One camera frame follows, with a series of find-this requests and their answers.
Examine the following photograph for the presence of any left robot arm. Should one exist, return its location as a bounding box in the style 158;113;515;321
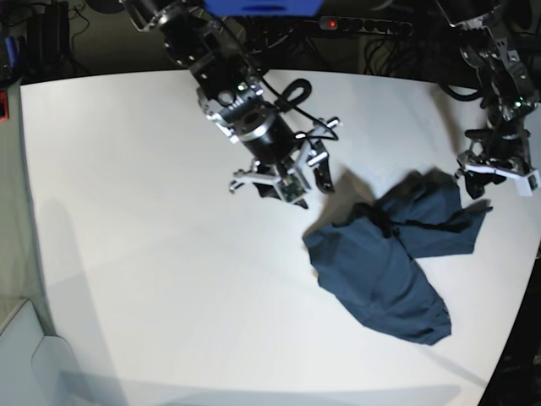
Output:
437;1;540;199

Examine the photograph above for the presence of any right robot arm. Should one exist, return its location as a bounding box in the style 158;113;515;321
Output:
122;1;340;206

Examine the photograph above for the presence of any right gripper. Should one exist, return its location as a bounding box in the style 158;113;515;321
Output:
229;117;341;199

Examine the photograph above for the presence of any grey bin at left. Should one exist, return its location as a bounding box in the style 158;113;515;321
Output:
1;300;80;405

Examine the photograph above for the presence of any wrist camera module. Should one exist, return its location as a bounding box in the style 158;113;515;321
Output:
278;177;311;206
516;170;540;197

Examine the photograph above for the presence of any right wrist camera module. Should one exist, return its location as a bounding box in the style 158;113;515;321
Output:
278;177;311;206

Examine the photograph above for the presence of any black power strip red switch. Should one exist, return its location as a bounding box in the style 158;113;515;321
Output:
319;16;413;36

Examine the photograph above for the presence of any red object at left edge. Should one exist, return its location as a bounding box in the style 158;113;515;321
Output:
0;91;9;122

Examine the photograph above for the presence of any dark blue t-shirt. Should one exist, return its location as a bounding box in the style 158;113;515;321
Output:
303;170;493;346

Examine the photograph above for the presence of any blue box at top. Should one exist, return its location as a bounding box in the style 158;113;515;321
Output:
204;0;324;17

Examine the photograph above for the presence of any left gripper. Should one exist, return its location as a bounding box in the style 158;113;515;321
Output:
455;128;540;200

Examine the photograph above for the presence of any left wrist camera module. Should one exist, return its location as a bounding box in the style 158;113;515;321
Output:
516;170;540;197

